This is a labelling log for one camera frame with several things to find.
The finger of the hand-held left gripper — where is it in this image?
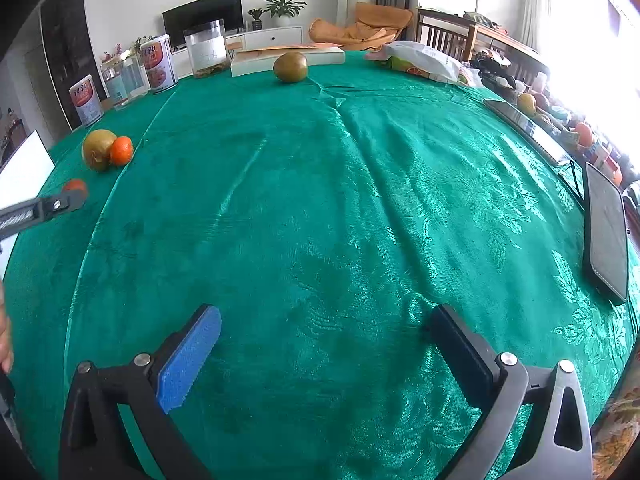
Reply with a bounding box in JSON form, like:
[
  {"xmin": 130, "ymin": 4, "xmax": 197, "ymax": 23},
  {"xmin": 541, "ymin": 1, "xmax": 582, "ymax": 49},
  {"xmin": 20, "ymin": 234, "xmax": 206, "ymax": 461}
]
[{"xmin": 0, "ymin": 189, "xmax": 87, "ymax": 241}]

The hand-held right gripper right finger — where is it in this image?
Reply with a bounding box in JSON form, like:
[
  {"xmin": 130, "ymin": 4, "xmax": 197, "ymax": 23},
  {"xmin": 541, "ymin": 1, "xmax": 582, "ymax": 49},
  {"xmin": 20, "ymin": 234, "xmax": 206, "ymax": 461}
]
[{"xmin": 430, "ymin": 304, "xmax": 594, "ymax": 480}]

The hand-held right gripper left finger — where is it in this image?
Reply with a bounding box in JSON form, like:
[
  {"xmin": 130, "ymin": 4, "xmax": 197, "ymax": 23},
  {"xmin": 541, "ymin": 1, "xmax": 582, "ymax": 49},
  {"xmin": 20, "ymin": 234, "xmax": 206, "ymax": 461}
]
[{"xmin": 59, "ymin": 304, "xmax": 222, "ymax": 480}]

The small red-orange fruit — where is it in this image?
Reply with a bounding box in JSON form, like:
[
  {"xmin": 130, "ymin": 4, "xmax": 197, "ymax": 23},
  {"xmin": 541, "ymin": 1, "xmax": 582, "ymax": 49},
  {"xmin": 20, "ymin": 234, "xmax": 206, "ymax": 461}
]
[{"xmin": 62, "ymin": 179, "xmax": 89, "ymax": 203}]

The orange tangerine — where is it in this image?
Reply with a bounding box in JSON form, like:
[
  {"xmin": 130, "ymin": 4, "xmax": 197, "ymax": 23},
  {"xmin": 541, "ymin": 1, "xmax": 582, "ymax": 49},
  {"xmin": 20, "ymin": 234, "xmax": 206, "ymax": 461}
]
[{"xmin": 109, "ymin": 136, "xmax": 135, "ymax": 166}]

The person's left hand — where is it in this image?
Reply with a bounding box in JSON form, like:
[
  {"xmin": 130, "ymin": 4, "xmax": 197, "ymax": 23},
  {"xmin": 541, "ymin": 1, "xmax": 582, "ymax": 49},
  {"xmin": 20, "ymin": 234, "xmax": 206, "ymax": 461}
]
[{"xmin": 0, "ymin": 280, "xmax": 14, "ymax": 373}]

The white board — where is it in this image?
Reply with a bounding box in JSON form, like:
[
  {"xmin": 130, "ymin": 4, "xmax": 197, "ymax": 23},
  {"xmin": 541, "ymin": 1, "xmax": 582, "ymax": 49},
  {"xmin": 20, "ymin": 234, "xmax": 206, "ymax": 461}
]
[{"xmin": 0, "ymin": 130, "xmax": 56, "ymax": 281}]

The yellow-green pear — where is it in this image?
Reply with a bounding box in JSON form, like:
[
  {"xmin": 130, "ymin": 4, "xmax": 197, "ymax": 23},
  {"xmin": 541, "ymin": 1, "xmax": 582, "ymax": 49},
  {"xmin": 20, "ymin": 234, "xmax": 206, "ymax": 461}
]
[{"xmin": 82, "ymin": 129, "xmax": 118, "ymax": 172}]

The small red label can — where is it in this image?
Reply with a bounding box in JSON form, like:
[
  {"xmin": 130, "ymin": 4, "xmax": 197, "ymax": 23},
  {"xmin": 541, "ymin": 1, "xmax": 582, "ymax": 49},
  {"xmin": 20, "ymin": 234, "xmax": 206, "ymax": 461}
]
[{"xmin": 69, "ymin": 74, "xmax": 104, "ymax": 128}]

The glass jar teal label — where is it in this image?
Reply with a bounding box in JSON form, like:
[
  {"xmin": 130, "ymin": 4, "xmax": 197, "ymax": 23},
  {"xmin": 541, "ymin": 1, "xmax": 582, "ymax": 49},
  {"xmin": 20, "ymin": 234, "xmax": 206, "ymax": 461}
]
[{"xmin": 101, "ymin": 55, "xmax": 150, "ymax": 111}]

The dark tall cabinet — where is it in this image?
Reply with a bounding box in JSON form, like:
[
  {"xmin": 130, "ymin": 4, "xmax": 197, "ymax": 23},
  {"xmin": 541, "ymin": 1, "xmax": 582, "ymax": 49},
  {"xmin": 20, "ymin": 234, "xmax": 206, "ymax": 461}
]
[{"xmin": 40, "ymin": 0, "xmax": 108, "ymax": 133}]

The floral patterned cloth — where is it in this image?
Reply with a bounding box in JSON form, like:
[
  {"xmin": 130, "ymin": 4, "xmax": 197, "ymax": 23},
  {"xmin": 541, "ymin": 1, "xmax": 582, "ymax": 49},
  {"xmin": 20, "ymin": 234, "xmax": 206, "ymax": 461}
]
[{"xmin": 590, "ymin": 395, "xmax": 640, "ymax": 480}]

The large red label can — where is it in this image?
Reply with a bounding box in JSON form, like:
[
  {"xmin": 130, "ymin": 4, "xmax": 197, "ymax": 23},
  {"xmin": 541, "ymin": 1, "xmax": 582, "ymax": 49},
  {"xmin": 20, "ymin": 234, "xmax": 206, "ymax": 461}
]
[{"xmin": 140, "ymin": 34, "xmax": 179, "ymax": 95}]

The green tablecloth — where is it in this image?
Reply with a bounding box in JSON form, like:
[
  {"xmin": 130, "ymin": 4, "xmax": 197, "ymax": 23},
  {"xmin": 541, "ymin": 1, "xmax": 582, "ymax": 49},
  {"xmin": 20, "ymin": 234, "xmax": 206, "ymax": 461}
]
[{"xmin": 0, "ymin": 50, "xmax": 640, "ymax": 480}]

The black tablet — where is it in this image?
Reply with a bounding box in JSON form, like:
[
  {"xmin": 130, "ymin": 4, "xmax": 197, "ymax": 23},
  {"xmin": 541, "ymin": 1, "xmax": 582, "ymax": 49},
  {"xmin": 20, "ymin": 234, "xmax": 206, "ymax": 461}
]
[{"xmin": 582, "ymin": 162, "xmax": 630, "ymax": 306}]

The clear plastic jar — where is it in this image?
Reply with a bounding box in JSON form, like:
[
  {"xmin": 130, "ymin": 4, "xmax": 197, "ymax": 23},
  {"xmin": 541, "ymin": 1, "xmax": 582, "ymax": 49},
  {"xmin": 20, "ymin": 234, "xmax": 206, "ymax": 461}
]
[{"xmin": 183, "ymin": 19, "xmax": 230, "ymax": 79}]

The black television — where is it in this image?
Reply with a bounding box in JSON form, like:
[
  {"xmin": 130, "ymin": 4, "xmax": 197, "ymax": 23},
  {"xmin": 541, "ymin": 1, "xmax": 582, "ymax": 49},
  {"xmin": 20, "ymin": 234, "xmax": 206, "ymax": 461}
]
[{"xmin": 162, "ymin": 0, "xmax": 245, "ymax": 52}]

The flat white box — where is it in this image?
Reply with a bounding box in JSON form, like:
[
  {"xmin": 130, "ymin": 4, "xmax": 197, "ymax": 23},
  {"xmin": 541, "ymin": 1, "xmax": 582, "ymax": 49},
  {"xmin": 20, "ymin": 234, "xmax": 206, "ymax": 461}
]
[{"xmin": 230, "ymin": 45, "xmax": 346, "ymax": 78}]

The brown-green round fruit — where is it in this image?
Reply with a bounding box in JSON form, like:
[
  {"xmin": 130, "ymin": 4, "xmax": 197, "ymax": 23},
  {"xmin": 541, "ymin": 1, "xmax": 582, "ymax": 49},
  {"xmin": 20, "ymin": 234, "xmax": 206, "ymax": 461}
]
[{"xmin": 273, "ymin": 51, "xmax": 309, "ymax": 84}]

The white tv cabinet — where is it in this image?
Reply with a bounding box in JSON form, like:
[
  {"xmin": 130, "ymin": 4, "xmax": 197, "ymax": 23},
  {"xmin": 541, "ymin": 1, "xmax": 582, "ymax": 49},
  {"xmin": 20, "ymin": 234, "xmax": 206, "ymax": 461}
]
[{"xmin": 225, "ymin": 25, "xmax": 304, "ymax": 52}]

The white plastic bag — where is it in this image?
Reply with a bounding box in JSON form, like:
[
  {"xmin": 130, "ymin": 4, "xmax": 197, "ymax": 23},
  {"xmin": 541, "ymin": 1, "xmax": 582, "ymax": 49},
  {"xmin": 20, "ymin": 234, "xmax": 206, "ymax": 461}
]
[{"xmin": 364, "ymin": 41, "xmax": 483, "ymax": 87}]

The leafy potted plant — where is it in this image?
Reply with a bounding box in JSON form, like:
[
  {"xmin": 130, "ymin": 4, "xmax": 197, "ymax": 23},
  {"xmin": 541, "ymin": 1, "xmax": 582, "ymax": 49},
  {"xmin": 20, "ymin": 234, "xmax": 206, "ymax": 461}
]
[{"xmin": 262, "ymin": 0, "xmax": 308, "ymax": 27}]

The wooden bench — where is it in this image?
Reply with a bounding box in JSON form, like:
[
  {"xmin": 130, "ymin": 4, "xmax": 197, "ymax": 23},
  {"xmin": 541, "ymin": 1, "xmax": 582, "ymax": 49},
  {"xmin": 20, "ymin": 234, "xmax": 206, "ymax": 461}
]
[{"xmin": 416, "ymin": 7, "xmax": 543, "ymax": 86}]

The orange beanbag chair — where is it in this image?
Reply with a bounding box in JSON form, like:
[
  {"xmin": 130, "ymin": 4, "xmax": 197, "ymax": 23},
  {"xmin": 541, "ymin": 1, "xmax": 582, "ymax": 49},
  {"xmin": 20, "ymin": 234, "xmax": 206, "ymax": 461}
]
[{"xmin": 308, "ymin": 2, "xmax": 414, "ymax": 52}]

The white window curtain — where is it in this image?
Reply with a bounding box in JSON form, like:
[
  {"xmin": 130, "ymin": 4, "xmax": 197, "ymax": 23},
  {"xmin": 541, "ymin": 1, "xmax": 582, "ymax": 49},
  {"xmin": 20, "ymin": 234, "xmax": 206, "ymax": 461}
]
[{"xmin": 520, "ymin": 0, "xmax": 561, "ymax": 53}]

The black cable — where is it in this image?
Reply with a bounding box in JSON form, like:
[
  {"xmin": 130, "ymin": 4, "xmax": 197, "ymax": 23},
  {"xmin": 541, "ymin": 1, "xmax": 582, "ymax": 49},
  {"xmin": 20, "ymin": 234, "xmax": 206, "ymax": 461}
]
[{"xmin": 557, "ymin": 160, "xmax": 586, "ymax": 211}]

